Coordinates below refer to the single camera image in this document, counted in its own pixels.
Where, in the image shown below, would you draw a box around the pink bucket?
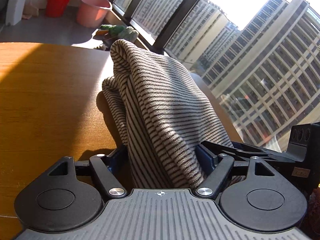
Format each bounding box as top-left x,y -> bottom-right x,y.
76,0 -> 113,28

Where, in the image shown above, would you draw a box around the broom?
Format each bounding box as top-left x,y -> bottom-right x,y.
22,1 -> 39,20

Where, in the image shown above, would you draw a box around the green plush toy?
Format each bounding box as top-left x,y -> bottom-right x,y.
96,24 -> 125,37

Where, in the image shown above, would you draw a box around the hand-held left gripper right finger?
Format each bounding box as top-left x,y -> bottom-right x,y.
196,144 -> 277,198

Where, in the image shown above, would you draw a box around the red bucket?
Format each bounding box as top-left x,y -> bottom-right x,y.
45,0 -> 75,18

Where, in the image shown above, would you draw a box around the apartment buildings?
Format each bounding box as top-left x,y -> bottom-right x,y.
114,0 -> 320,153

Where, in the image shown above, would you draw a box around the pale green fuzzy cloth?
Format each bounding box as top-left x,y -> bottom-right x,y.
117,26 -> 139,42

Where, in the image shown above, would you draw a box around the striped garment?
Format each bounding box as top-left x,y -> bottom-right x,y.
101,39 -> 248,189

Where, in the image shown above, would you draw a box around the white bin with black lid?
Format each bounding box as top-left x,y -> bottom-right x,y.
5,0 -> 30,26

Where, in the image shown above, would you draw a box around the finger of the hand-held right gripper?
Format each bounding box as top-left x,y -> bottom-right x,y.
225,148 -> 294,162
200,141 -> 253,153

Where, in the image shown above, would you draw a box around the dark window frame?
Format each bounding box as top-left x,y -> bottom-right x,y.
107,0 -> 218,55

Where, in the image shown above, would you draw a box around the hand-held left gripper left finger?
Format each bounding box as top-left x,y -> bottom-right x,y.
42,145 -> 128,198

